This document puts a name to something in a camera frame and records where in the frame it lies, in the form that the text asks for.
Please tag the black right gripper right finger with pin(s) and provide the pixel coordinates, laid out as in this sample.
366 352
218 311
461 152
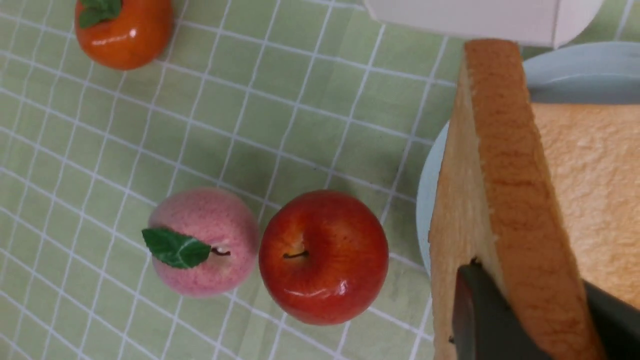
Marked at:
617 324

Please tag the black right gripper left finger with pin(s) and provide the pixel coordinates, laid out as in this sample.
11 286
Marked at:
483 324

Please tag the toasted bread slice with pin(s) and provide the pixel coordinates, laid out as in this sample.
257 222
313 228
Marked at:
593 152
495 202

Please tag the red apple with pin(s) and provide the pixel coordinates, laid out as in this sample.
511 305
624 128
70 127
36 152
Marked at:
324 257

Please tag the light blue round plate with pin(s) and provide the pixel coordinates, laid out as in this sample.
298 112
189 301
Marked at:
592 73

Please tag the pink peach with leaf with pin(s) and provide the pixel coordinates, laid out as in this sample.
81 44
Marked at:
203 241

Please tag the white two-slot toaster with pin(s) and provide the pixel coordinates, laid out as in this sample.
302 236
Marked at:
539 23

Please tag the orange persimmon with leaf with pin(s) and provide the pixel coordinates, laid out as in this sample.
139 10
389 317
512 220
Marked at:
123 34

